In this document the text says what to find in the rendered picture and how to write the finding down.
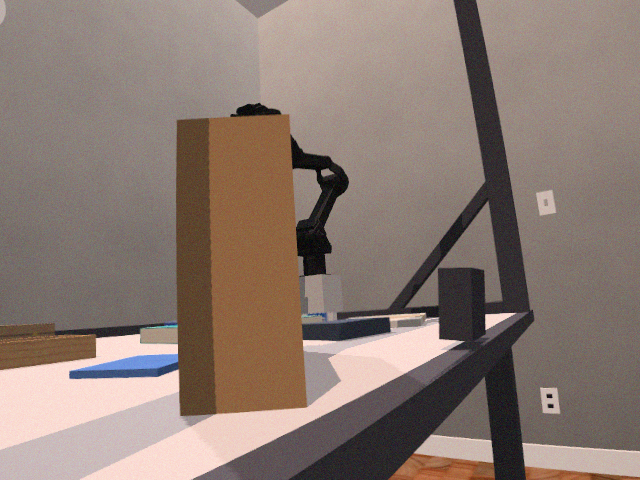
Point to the wooden ball-in-hole puzzle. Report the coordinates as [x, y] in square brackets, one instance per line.
[25, 352]

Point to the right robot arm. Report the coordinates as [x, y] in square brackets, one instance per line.
[310, 233]

